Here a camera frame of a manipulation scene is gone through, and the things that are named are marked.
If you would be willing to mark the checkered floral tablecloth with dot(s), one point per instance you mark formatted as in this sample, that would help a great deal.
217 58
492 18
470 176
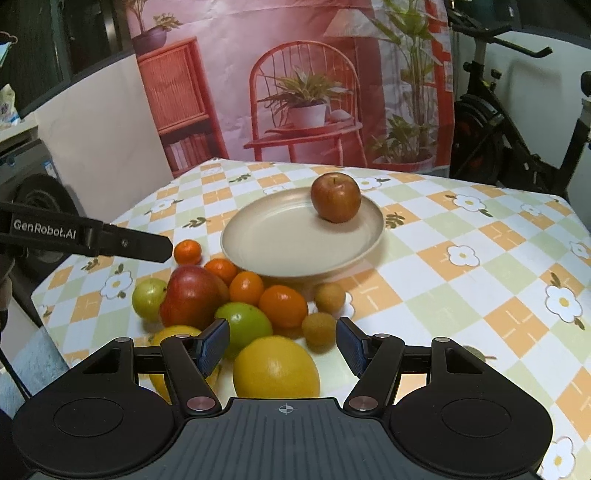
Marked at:
438 286

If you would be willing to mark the white plastic bag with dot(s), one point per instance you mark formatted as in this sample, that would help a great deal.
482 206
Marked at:
7 108

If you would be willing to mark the printed backdrop cloth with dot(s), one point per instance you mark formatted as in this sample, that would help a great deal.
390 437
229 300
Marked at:
240 69

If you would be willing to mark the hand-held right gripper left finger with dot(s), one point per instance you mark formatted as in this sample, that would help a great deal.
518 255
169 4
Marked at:
214 344

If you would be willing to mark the large bright red apple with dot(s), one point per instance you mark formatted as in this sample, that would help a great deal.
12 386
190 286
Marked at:
194 297

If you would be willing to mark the person's left hand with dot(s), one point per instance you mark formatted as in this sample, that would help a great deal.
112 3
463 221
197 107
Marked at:
3 290

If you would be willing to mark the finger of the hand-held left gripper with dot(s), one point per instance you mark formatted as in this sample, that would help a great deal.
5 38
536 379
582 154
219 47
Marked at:
138 244

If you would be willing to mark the black exercise bike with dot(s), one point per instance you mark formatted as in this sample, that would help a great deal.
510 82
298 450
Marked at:
480 134

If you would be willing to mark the green apple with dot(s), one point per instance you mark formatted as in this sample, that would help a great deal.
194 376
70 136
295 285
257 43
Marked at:
249 323

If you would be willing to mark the yellow-green apple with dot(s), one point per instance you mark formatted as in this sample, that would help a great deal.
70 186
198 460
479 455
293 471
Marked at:
148 299

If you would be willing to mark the tangerine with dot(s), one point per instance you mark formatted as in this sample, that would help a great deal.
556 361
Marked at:
282 305
221 270
187 251
246 287

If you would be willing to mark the yellow lemon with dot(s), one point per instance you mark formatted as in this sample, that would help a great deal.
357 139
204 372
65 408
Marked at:
175 331

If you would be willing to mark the beige round plate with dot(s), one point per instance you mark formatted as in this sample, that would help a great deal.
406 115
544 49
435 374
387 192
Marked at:
277 235

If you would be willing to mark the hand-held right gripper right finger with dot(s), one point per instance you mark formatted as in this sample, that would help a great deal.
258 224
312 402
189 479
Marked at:
350 344

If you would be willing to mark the dark red apple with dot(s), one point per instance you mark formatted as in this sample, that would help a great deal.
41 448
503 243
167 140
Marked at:
335 197

